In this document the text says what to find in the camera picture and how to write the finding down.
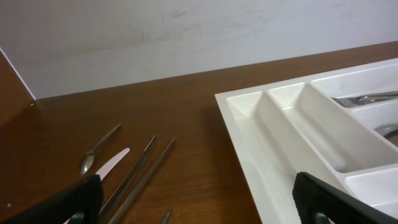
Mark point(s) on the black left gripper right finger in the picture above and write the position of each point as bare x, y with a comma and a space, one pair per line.
319, 202

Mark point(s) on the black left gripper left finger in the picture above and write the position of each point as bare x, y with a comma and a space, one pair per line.
85, 196

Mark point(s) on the small metal teaspoon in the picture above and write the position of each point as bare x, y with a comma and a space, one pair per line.
89, 157

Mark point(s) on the metal fork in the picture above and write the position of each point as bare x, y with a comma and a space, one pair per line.
349, 104
370, 96

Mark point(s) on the large metal spoon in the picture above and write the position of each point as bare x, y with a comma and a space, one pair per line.
388, 131

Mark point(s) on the white plastic cutlery tray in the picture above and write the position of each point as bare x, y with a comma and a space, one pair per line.
297, 125

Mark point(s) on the small metal rod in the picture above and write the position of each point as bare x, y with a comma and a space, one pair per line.
166, 217

